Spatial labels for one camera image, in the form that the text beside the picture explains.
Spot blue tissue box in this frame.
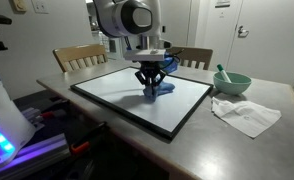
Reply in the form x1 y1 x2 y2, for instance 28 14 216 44
161 54 180 74

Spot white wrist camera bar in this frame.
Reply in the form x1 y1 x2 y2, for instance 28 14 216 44
123 48 167 62

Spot beige round wall dial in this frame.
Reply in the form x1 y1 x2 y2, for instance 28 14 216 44
8 0 28 14

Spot aluminium rail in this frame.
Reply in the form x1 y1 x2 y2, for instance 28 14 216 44
0 133 71 180

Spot green bowl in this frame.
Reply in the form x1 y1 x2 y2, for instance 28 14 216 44
213 71 254 96

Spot black cable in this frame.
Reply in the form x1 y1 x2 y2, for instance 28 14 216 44
166 48 185 65

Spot black clamp orange handle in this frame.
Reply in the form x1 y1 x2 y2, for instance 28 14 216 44
39 99 70 120
69 121 110 155

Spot blue towel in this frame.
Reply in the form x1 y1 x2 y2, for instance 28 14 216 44
142 81 176 102

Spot light wooden slatted chair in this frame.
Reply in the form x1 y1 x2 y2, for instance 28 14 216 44
52 43 110 74

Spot green capped white marker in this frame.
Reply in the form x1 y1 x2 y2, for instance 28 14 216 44
216 63 233 84

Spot white board black frame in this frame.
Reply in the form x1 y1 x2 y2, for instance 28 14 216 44
70 66 215 141

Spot dark wooden chair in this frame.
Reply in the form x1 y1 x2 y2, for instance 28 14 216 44
166 45 214 71

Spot metal door handle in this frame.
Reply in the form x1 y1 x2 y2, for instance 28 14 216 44
237 24 250 38

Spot white cloth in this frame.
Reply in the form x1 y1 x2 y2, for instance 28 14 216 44
210 96 283 139

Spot narrow white door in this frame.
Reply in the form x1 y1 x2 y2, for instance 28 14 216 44
160 0 192 48

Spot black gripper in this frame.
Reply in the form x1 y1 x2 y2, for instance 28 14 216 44
135 61 166 96

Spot white robot base blue lights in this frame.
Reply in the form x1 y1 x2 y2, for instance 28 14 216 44
0 56 37 174

